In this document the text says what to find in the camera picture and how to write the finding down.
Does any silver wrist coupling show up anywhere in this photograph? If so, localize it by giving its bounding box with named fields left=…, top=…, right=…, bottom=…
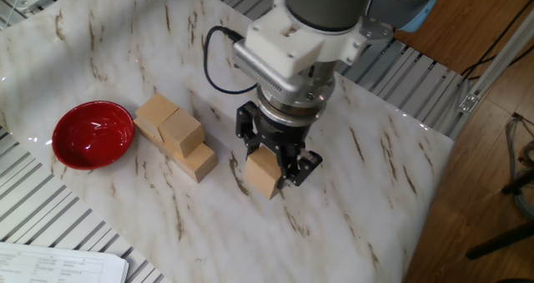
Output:
left=254, top=59, right=337, bottom=129

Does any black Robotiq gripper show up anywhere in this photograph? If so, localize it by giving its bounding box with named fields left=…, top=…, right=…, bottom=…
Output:
left=234, top=100, right=324, bottom=190

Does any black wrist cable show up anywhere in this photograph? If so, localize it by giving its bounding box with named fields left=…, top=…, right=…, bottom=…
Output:
left=203, top=25, right=259, bottom=95

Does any white printed paper stack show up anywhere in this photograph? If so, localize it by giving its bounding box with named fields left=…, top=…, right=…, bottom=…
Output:
left=0, top=240, right=130, bottom=283

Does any grey cable bundle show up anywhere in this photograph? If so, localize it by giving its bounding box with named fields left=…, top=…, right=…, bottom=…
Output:
left=504, top=112, right=534, bottom=220

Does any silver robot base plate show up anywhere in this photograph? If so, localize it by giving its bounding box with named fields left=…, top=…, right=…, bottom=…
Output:
left=358, top=16, right=395, bottom=46

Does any white marble pattern board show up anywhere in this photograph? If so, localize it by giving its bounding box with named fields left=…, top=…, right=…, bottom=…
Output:
left=0, top=0, right=455, bottom=283

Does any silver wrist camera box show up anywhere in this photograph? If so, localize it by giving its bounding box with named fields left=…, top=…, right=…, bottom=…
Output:
left=232, top=38, right=312, bottom=107

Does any aluminium frame profile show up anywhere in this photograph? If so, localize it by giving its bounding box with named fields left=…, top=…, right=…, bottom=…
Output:
left=456, top=8, right=534, bottom=116

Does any black chair base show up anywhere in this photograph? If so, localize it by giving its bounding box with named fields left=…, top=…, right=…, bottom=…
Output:
left=464, top=168, right=534, bottom=261

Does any red glossy bowl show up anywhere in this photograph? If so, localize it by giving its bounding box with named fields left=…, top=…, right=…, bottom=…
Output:
left=52, top=100, right=137, bottom=171

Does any black floor cable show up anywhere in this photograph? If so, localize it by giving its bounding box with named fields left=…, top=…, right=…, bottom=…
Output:
left=460, top=0, right=534, bottom=82

